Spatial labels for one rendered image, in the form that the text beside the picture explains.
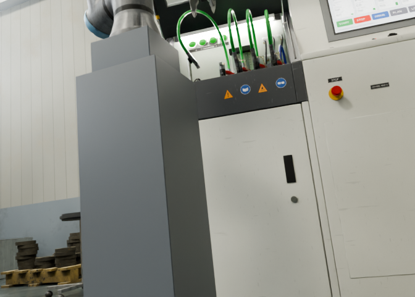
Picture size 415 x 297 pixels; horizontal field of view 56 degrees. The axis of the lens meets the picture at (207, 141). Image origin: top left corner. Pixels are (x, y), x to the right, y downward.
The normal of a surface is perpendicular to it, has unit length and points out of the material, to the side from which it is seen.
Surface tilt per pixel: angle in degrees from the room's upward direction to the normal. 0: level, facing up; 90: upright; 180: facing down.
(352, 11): 76
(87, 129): 90
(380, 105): 90
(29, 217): 90
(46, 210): 90
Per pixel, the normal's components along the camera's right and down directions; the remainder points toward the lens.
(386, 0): -0.26, -0.40
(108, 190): -0.37, -0.15
